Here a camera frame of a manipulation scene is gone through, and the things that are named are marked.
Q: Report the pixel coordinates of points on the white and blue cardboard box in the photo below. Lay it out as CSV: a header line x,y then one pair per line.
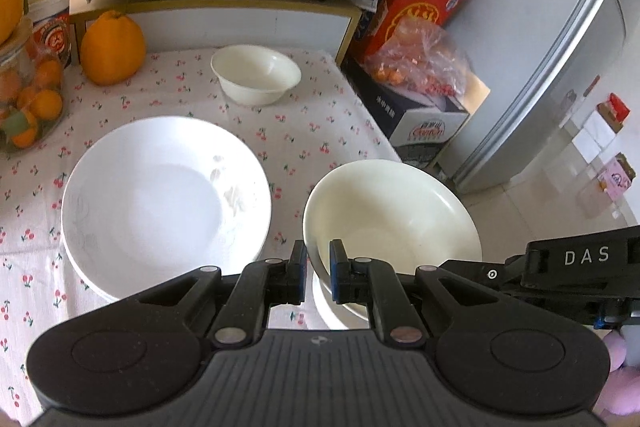
x,y
425,127

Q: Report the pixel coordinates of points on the grey refrigerator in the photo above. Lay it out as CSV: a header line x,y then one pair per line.
x,y
550,72

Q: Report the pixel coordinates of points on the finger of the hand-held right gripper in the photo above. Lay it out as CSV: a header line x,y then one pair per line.
x,y
580,257

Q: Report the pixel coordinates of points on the small white box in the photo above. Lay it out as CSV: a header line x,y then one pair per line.
x,y
592,134

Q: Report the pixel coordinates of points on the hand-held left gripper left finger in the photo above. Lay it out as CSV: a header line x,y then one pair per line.
x,y
299,277

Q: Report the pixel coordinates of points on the small pink box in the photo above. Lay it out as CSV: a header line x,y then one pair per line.
x,y
617,174

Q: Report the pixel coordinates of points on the red cardboard box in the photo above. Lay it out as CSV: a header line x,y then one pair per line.
x,y
430,2

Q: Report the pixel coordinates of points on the cherry print tablecloth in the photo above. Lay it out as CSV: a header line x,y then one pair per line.
x,y
310,127

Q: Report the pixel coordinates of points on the large orange citrus fruit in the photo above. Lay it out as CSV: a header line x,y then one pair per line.
x,y
112,52

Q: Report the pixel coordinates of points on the pile of small oranges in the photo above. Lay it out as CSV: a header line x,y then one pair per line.
x,y
45,104

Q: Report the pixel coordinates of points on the person's right hand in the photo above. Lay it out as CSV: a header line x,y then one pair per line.
x,y
614,352

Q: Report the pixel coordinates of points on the white plate with grey print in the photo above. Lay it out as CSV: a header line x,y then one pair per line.
x,y
160,207

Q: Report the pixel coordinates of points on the plastic bag of orange snacks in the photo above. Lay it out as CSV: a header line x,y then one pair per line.
x,y
420,57

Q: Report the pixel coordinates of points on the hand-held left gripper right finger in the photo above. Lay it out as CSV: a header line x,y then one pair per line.
x,y
336,274

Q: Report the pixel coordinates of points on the glass jar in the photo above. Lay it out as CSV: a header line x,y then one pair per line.
x,y
30,107

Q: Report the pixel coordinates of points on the small red packet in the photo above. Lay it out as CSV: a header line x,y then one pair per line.
x,y
614,107

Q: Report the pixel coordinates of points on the cream bowl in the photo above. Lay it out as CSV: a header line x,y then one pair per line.
x,y
255,72
400,217

